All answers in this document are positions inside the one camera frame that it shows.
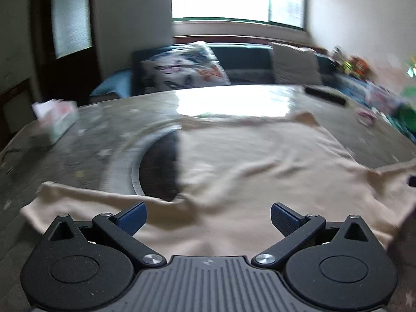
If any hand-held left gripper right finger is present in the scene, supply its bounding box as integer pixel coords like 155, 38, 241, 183
251, 202, 381, 269

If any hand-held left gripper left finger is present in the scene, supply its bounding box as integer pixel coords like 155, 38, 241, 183
42, 202, 167, 269

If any beige long-sleeved shirt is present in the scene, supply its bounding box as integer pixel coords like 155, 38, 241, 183
20, 112, 416, 257

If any round black heater plate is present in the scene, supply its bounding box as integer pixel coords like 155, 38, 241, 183
139, 133, 183, 202

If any pink tape roll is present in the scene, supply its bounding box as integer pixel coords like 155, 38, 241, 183
355, 107, 376, 126

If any clear plastic box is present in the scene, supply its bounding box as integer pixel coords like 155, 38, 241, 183
363, 84, 402, 114

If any black remote control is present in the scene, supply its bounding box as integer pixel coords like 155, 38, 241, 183
303, 85, 347, 106

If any tissue box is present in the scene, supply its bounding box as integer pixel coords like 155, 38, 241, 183
30, 99, 80, 146

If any orange plush toy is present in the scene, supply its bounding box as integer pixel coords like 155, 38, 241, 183
350, 56, 373, 76

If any grey cushion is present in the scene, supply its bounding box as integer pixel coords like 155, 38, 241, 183
268, 41, 323, 85

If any butterfly print pillow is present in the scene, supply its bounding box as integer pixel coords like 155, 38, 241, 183
140, 42, 232, 94

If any teal sofa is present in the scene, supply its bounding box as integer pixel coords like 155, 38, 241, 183
89, 43, 368, 99

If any dark door with frosted glass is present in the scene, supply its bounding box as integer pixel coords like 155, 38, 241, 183
30, 0, 102, 95

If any silver metal ring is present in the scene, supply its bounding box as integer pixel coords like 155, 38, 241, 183
107, 123, 183, 199

